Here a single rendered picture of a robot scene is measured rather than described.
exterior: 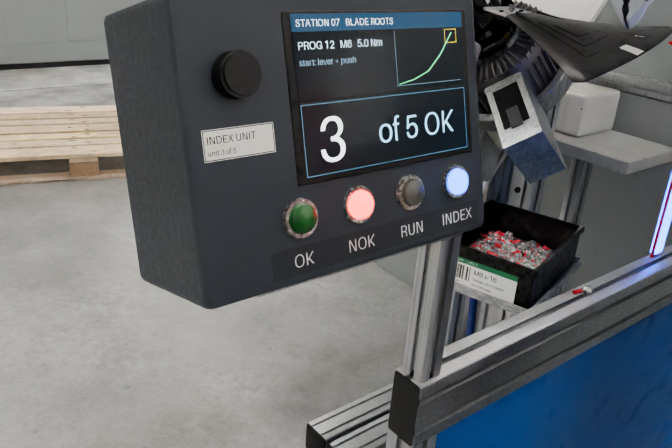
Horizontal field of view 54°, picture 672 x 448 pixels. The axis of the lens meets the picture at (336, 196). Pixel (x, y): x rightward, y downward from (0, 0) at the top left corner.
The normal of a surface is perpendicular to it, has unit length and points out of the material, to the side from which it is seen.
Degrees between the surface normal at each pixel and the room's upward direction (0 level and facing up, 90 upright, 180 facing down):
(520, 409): 90
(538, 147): 121
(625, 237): 90
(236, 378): 0
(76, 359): 0
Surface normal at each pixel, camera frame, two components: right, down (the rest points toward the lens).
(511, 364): 0.61, 0.33
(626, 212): -0.78, 0.18
